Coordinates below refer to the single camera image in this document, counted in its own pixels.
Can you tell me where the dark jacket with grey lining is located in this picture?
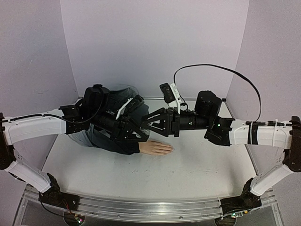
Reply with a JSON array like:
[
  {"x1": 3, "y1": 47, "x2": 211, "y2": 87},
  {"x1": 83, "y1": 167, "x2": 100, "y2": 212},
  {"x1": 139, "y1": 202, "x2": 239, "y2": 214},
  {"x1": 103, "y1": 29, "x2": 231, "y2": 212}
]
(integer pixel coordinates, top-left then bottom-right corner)
[{"x1": 68, "y1": 85, "x2": 152, "y2": 155}]

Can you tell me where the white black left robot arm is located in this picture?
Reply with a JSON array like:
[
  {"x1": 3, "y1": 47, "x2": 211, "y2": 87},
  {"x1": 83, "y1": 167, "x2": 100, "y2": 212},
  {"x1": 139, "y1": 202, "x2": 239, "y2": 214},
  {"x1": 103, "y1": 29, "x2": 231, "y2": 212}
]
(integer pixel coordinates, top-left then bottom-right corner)
[{"x1": 0, "y1": 85, "x2": 149, "y2": 210}]

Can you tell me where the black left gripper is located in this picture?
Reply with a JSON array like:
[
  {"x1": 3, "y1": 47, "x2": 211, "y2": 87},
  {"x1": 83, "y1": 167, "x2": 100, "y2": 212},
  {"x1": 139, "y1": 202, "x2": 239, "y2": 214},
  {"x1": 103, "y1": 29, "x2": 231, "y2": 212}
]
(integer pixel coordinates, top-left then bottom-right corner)
[{"x1": 91, "y1": 108, "x2": 149, "y2": 143}]

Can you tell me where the black right camera cable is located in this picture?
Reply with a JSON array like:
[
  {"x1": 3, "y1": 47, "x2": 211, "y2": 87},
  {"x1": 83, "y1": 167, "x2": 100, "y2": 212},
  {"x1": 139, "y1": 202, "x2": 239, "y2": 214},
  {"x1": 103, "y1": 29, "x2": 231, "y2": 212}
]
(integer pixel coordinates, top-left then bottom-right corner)
[{"x1": 173, "y1": 65, "x2": 261, "y2": 122}]

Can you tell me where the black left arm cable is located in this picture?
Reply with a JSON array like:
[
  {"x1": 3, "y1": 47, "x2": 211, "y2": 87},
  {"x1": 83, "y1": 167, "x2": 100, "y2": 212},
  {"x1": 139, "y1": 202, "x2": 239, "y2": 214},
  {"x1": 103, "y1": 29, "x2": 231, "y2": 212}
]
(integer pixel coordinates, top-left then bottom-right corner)
[{"x1": 0, "y1": 94, "x2": 106, "y2": 124}]

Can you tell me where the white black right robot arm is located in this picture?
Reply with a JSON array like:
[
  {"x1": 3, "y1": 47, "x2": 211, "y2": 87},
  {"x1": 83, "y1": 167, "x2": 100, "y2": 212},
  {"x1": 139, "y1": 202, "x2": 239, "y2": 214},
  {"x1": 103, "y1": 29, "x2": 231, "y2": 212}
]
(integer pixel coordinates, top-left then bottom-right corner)
[{"x1": 142, "y1": 91, "x2": 301, "y2": 216}]

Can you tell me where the aluminium table edge strip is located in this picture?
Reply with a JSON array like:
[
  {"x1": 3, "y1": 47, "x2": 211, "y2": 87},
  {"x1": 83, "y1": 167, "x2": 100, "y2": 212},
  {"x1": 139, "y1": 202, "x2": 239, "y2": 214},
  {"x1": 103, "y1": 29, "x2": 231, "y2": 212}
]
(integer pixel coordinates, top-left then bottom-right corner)
[{"x1": 141, "y1": 96, "x2": 228, "y2": 102}]

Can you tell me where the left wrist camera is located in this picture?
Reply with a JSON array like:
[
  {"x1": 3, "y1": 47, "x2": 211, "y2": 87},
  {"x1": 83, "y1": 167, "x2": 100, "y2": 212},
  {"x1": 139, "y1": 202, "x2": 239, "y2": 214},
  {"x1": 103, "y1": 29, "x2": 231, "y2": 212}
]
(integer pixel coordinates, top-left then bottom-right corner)
[{"x1": 115, "y1": 95, "x2": 144, "y2": 120}]

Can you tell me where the mannequin hand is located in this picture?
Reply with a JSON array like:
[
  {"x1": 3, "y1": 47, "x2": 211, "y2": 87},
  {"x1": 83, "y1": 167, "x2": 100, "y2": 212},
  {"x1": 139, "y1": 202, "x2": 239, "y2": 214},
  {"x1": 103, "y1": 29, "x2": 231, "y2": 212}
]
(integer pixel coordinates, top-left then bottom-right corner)
[{"x1": 139, "y1": 140, "x2": 174, "y2": 156}]

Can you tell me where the aluminium front rail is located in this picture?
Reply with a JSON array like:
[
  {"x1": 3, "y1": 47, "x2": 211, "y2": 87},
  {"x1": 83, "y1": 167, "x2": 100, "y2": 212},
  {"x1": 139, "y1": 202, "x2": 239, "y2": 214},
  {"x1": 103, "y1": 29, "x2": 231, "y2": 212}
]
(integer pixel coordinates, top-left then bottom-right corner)
[{"x1": 24, "y1": 189, "x2": 277, "y2": 223}]

